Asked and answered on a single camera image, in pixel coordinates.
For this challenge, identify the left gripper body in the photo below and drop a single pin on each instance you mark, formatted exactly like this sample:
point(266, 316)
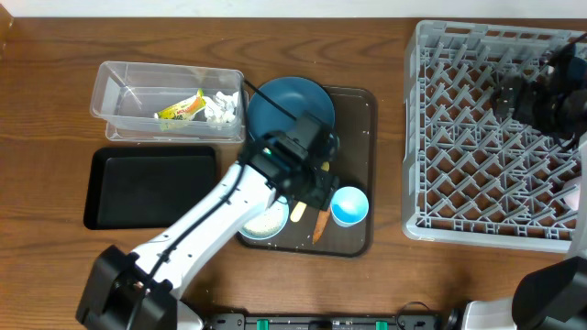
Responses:
point(315, 192)

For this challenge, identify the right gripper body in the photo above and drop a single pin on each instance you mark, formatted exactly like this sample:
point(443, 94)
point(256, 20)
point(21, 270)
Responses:
point(526, 105)

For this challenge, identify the light blue cup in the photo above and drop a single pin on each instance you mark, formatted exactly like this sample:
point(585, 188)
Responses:
point(349, 206)

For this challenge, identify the pink cup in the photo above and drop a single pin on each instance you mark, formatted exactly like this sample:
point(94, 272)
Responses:
point(572, 199)

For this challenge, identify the white tissue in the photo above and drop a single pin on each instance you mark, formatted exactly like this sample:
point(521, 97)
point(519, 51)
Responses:
point(221, 108)

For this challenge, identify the yellow green snack wrapper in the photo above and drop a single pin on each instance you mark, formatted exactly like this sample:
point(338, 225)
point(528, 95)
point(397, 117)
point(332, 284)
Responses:
point(184, 110)

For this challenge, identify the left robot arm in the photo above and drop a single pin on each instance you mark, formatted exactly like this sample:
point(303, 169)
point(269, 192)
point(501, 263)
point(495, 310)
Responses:
point(144, 289)

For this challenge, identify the grey dishwasher rack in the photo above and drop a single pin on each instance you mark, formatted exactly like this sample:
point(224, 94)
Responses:
point(468, 176)

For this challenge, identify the yellow plastic spoon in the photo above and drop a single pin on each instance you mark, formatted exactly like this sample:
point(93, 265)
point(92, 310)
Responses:
point(299, 209)

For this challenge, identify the orange carrot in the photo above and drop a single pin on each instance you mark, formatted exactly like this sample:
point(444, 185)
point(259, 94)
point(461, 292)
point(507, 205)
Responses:
point(321, 223)

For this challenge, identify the light blue rice bowl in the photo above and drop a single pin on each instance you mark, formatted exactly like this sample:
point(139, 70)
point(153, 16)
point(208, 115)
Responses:
point(268, 224)

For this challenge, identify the brown serving tray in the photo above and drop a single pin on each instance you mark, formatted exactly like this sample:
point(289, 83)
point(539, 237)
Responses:
point(355, 124)

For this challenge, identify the large blue bowl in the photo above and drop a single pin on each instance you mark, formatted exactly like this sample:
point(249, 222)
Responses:
point(296, 95)

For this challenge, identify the black tray bin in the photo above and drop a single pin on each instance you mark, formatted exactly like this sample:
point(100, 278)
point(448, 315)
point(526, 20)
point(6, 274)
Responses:
point(146, 187)

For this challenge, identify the clear plastic bin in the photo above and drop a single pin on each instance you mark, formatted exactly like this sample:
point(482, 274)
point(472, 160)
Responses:
point(127, 95)

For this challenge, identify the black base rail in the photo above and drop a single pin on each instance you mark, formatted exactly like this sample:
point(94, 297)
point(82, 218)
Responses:
point(238, 321)

